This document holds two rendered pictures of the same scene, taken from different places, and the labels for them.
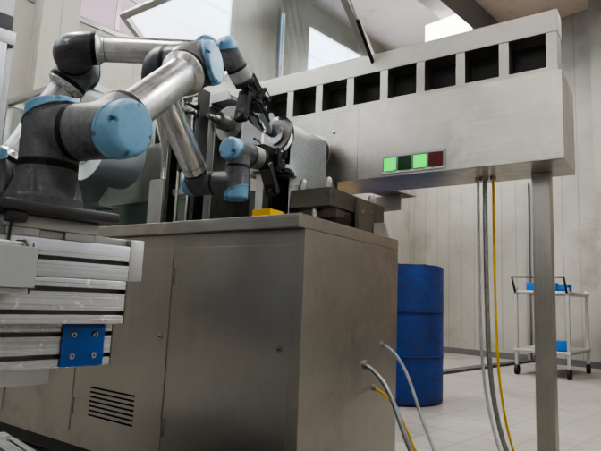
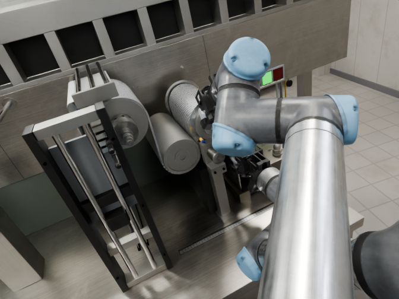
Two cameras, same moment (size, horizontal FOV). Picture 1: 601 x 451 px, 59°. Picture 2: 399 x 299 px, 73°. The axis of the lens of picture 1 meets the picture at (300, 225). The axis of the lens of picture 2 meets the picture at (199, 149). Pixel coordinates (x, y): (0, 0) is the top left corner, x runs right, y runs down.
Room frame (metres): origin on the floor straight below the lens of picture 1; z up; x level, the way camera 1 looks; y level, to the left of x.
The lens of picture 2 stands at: (1.46, 0.70, 1.61)
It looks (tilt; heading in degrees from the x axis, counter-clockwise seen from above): 31 degrees down; 309
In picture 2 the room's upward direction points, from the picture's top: 14 degrees counter-clockwise
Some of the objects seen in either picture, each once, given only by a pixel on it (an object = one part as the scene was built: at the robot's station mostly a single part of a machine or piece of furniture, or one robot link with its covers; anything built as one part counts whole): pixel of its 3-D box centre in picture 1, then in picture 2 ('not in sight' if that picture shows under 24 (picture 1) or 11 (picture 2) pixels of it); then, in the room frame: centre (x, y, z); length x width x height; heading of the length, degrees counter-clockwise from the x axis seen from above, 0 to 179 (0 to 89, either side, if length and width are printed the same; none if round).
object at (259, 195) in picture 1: (259, 187); (218, 183); (1.87, 0.15, 1.05); 0.06 x 0.05 x 0.31; 145
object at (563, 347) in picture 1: (551, 326); not in sight; (5.76, -2.73, 0.50); 1.09 x 0.62 x 1.00; 136
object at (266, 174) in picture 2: (253, 157); (269, 181); (1.69, 0.16, 1.11); 0.08 x 0.05 x 0.08; 55
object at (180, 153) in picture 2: not in sight; (170, 140); (2.05, 0.13, 1.18); 0.26 x 0.12 x 0.12; 145
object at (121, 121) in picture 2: (223, 122); (123, 129); (2.00, 0.32, 1.34); 0.06 x 0.06 x 0.06; 55
